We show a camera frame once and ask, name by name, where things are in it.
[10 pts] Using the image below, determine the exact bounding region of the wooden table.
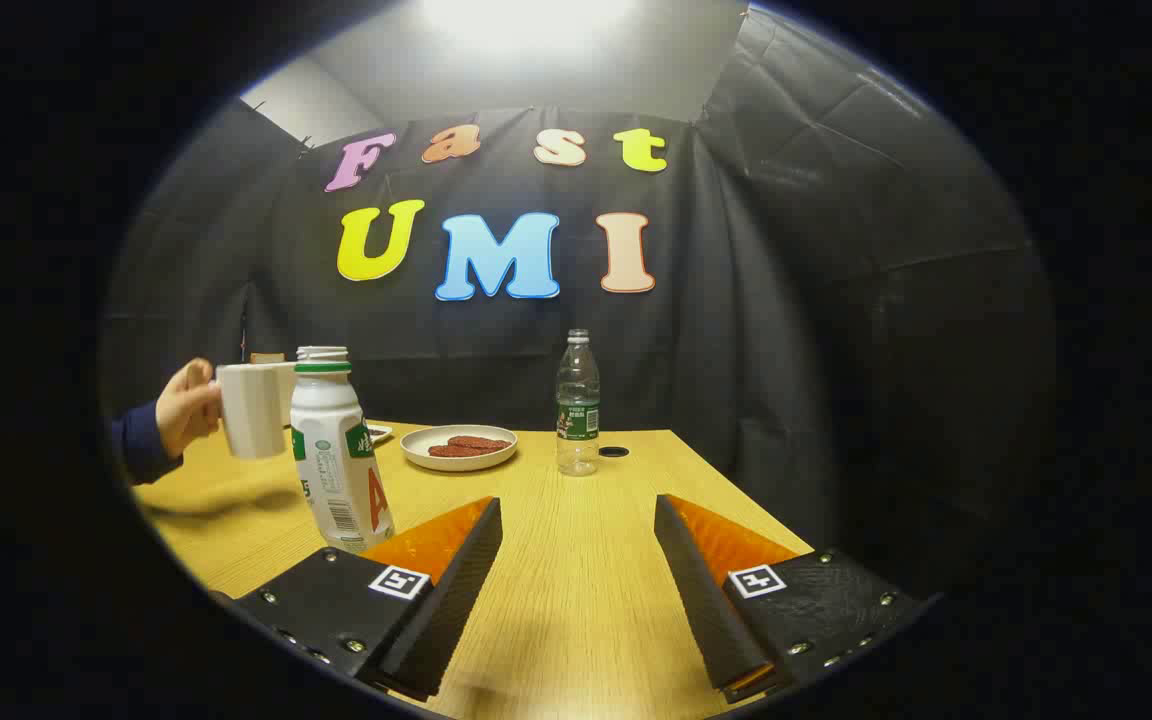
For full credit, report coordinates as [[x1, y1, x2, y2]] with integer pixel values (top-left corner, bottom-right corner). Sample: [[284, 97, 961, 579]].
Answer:
[[133, 420, 817, 720]]

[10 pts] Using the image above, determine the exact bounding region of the white juice bottle green label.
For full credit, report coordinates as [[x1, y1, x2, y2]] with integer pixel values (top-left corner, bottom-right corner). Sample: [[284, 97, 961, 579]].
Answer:
[[290, 346, 396, 554]]

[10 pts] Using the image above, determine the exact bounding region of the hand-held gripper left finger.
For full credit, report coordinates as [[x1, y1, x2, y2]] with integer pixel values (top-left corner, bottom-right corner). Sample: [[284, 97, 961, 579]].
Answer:
[[236, 497, 503, 701]]

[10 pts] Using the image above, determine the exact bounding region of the clear plastic water bottle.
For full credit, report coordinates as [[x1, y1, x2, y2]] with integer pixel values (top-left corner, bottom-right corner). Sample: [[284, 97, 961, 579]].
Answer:
[[555, 329, 601, 477]]

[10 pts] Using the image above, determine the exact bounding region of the black backdrop cloth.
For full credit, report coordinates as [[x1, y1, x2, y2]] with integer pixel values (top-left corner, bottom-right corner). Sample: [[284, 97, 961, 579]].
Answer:
[[101, 10, 1052, 601]]

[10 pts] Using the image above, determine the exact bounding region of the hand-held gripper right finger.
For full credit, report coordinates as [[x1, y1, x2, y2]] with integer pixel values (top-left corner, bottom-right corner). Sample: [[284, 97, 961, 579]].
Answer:
[[654, 494, 927, 704]]

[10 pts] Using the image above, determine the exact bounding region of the white cup with wooden handle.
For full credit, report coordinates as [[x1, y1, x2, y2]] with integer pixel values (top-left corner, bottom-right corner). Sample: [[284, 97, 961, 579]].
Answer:
[[215, 362, 299, 460]]

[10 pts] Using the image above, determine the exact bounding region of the round white plate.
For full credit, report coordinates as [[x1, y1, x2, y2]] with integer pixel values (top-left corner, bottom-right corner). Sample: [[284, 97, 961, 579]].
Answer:
[[401, 425, 519, 472]]

